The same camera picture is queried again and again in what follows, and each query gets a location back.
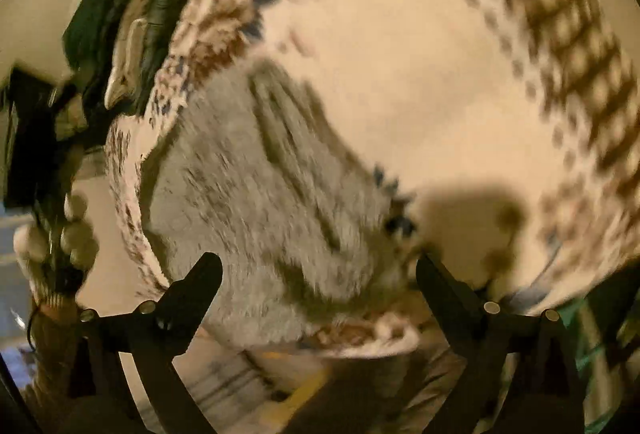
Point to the folded dark grey pants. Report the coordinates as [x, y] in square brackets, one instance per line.
[160, 23]

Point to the yellow item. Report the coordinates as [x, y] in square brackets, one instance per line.
[295, 394]

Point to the teal plastic crate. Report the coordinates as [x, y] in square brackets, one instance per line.
[597, 344]

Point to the person's left forearm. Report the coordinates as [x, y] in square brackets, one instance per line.
[55, 354]

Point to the folded dark blue jeans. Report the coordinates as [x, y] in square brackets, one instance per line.
[95, 18]

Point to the grey fleece pants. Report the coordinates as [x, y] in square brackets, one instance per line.
[240, 194]

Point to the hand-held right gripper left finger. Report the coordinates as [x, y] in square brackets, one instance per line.
[200, 284]

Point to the folded cream-lined pants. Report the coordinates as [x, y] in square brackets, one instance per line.
[127, 63]

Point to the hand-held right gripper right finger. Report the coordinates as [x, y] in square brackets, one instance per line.
[440, 294]

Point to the floral printed quilt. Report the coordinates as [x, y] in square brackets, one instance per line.
[400, 88]

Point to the person's left hand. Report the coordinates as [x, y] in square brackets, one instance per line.
[80, 234]

